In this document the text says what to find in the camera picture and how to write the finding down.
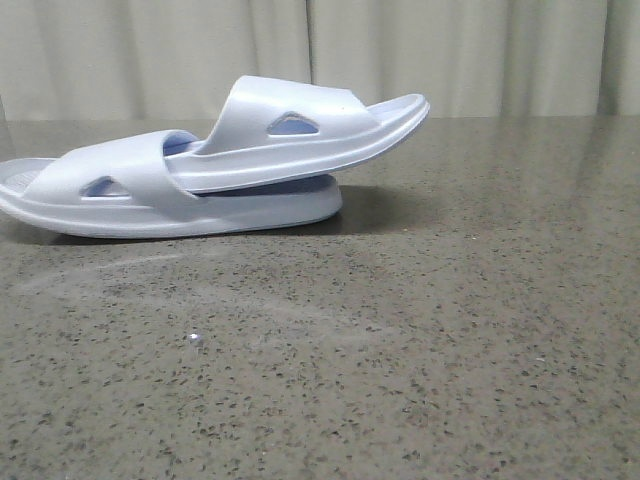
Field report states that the beige curtain backdrop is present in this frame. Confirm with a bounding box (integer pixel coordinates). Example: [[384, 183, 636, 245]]
[[1, 1, 639, 120]]

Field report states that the light blue slipper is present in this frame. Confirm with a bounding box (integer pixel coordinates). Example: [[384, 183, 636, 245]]
[[164, 76, 430, 193], [1, 130, 342, 238]]

